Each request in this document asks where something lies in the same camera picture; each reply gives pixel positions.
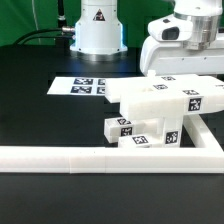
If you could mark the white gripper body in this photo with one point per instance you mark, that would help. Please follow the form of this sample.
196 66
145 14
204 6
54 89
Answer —
171 58

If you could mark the white chair seat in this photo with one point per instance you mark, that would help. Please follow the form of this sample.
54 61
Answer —
160 126

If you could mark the white chair back frame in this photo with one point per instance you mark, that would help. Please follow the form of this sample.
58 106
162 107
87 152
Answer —
202 94

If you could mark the small white marker block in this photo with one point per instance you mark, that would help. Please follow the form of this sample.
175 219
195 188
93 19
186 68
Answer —
114 128

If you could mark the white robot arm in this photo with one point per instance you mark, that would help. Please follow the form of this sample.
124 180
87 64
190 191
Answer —
183 39

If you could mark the white marker base sheet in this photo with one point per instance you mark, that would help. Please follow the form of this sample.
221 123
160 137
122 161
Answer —
78 86

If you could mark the white U-shaped obstacle frame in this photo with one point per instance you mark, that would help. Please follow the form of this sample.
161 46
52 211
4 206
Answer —
206 156

